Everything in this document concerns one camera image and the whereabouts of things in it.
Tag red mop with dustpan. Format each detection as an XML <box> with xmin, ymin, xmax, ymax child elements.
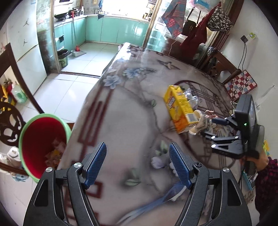
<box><xmin>71</xmin><ymin>11</ymin><xmax>86</xmax><ymax>57</ymax></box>

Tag yellow white medicine box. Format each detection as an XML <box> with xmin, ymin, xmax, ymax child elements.
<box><xmin>45</xmin><ymin>138</ymin><xmax>66</xmax><ymax>169</ymax></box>

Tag black wok on stove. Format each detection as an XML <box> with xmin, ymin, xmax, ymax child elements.
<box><xmin>54</xmin><ymin>12</ymin><xmax>68</xmax><ymax>20</ymax></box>

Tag black white patterned bag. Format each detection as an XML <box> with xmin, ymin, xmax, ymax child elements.
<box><xmin>207</xmin><ymin>7</ymin><xmax>232</xmax><ymax>31</ymax></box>

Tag dark red hanging garment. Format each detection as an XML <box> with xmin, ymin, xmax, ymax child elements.
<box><xmin>180</xmin><ymin>7</ymin><xmax>216</xmax><ymax>60</ymax></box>

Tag red bin with green rim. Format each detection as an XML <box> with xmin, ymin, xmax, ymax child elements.
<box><xmin>18</xmin><ymin>114</ymin><xmax>71</xmax><ymax>183</ymax></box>

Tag dark wooden chair by wall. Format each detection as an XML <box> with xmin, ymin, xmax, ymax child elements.
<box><xmin>200</xmin><ymin>48</ymin><xmax>242</xmax><ymax>84</ymax></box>

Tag yellow juice carton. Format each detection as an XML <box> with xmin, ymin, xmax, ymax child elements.
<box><xmin>163</xmin><ymin>85</ymin><xmax>199</xmax><ymax>134</ymax></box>

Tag dark carved wooden chair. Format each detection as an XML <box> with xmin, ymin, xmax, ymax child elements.
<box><xmin>0</xmin><ymin>42</ymin><xmax>45</xmax><ymax>174</ymax></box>

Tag plaid hanging cloth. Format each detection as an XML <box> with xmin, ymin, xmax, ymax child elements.
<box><xmin>162</xmin><ymin>0</ymin><xmax>187</xmax><ymax>39</ymax></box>

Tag teal kitchen cabinets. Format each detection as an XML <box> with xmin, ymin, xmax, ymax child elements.
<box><xmin>54</xmin><ymin>17</ymin><xmax>149</xmax><ymax>51</ymax></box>

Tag floral patterned tablecloth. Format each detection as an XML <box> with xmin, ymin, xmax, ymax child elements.
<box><xmin>60</xmin><ymin>43</ymin><xmax>240</xmax><ymax>225</ymax></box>

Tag black kitchen trash bin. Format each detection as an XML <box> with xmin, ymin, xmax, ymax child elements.
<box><xmin>58</xmin><ymin>49</ymin><xmax>68</xmax><ymax>68</ymax></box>

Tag plastic wrapper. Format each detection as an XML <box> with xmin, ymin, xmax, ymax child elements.
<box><xmin>184</xmin><ymin>88</ymin><xmax>198</xmax><ymax>109</ymax></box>

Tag person's right hand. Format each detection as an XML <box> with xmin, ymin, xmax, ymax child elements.
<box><xmin>239</xmin><ymin>150</ymin><xmax>269</xmax><ymax>171</ymax></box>

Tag white refrigerator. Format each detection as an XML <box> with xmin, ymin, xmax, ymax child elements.
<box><xmin>1</xmin><ymin>1</ymin><xmax>47</xmax><ymax>94</ymax></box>

